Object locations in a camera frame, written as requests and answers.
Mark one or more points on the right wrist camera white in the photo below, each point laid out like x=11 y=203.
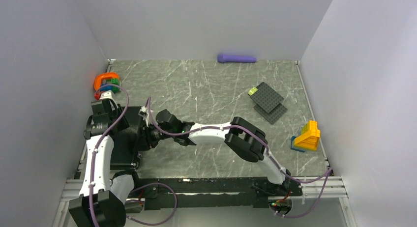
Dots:
x=144 y=113

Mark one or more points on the purple cylinder tube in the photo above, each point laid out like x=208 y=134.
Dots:
x=224 y=58

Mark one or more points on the dark grey building plate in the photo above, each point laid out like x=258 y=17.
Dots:
x=268 y=102

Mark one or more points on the yellow toy block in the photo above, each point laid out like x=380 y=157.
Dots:
x=309 y=137

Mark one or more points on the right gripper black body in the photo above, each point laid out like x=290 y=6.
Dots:
x=152 y=137

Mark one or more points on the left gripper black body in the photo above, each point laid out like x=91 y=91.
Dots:
x=117 y=112

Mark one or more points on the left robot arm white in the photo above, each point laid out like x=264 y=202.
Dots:
x=101 y=198

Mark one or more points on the black poker chip case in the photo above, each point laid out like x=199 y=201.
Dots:
x=125 y=154

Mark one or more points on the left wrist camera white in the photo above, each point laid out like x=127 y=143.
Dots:
x=104 y=95

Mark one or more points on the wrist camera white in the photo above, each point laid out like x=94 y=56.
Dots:
x=144 y=113
x=104 y=95

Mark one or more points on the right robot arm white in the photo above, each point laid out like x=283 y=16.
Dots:
x=243 y=138

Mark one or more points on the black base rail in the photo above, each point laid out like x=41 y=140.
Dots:
x=256 y=192

